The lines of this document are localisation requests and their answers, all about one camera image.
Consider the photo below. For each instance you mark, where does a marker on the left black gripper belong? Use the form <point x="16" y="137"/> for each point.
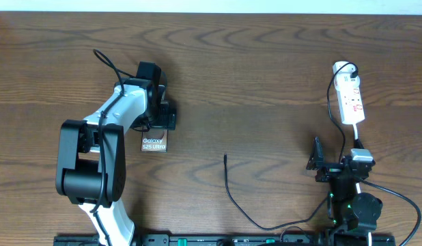
<point x="165" y="122"/>

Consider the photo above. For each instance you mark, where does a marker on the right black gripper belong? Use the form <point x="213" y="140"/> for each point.
<point x="317" y="162"/>

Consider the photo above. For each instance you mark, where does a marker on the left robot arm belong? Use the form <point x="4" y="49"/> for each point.
<point x="91" y="162"/>

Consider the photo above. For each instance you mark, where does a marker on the white power strip socket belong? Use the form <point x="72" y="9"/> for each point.
<point x="347" y="85"/>

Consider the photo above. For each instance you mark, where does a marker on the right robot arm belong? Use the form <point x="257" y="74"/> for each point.
<point x="353" y="212"/>

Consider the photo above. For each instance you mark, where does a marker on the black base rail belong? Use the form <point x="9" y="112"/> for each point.
<point x="242" y="240"/>

